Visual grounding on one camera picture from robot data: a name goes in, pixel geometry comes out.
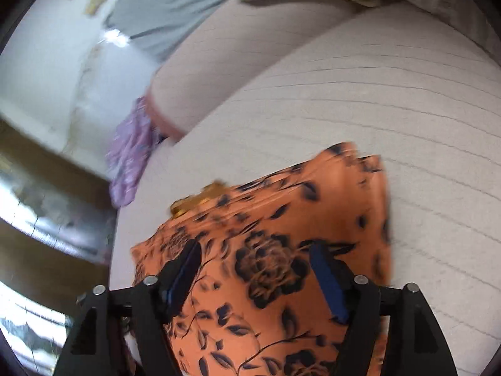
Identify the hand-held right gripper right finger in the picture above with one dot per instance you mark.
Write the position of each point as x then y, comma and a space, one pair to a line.
330, 282

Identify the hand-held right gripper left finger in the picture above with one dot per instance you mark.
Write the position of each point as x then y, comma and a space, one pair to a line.
184, 278

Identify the orange black floral shirt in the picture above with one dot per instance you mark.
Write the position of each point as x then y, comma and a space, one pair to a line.
274, 243

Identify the purple floral cloth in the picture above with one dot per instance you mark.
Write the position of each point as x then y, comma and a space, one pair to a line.
131, 152

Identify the wooden door with glass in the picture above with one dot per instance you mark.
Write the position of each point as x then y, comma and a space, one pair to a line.
47, 203

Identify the pink bolster cushion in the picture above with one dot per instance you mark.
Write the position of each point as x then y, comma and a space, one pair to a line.
242, 58

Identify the grey pillow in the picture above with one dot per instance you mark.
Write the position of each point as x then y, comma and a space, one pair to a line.
172, 11

